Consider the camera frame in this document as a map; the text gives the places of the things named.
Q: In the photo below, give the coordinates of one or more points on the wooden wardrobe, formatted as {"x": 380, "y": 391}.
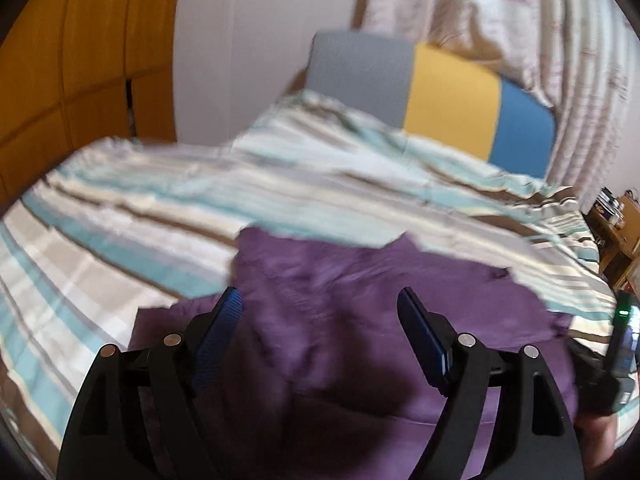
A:
{"x": 75, "y": 60}

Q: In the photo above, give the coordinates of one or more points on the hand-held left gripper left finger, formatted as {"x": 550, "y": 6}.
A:
{"x": 217, "y": 340}

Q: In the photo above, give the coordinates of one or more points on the purple quilted down jacket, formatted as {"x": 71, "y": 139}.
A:
{"x": 325, "y": 335}

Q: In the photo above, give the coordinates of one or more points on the ship print curtain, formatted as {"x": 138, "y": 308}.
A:
{"x": 550, "y": 20}

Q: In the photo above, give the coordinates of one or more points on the striped bed blanket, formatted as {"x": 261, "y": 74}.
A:
{"x": 150, "y": 200}

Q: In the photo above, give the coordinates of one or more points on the person's right hand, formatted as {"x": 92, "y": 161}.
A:
{"x": 597, "y": 440}

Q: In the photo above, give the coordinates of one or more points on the wooden desk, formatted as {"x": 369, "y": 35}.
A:
{"x": 617, "y": 245}

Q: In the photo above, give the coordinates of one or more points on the grey yellow blue headboard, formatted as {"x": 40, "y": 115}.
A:
{"x": 450, "y": 95}

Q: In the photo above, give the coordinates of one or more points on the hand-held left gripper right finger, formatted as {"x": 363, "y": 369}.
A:
{"x": 425, "y": 340}

